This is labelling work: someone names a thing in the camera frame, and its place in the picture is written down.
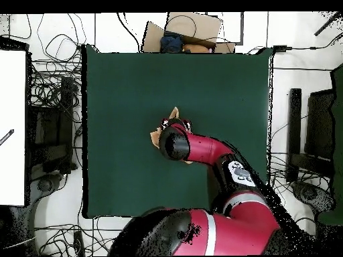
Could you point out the tan terry towel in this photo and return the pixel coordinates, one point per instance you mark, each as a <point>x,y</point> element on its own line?
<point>174,113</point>

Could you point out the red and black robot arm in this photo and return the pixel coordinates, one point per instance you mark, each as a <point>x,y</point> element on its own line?
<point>203,147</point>

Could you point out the dark green table cloth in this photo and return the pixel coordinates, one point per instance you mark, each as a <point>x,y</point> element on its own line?
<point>214,93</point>

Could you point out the dark blue garment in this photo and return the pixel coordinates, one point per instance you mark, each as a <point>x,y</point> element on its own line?
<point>171,42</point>

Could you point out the orange garment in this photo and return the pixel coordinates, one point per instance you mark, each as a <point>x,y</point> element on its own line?
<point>195,48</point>

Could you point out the brown cardboard box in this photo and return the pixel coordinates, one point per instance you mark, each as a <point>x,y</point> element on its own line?
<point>203,26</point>

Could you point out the black upright bar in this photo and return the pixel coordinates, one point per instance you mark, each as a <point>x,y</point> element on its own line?
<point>294,128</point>

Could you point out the black stand base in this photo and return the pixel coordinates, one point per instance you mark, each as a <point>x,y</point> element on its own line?
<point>47,184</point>
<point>313,194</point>

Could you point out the black power adapter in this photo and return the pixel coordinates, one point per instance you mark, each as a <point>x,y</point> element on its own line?
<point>281,48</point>

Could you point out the black power strip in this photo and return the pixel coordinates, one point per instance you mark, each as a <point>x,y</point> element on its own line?
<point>79,243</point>

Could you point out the white board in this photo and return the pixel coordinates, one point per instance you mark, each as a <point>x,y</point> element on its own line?
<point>12,120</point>

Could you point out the black marker pen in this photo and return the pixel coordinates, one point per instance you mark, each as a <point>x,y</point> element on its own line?
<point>6,137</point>

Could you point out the black rod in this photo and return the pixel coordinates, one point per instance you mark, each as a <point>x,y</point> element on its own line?
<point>328,24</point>

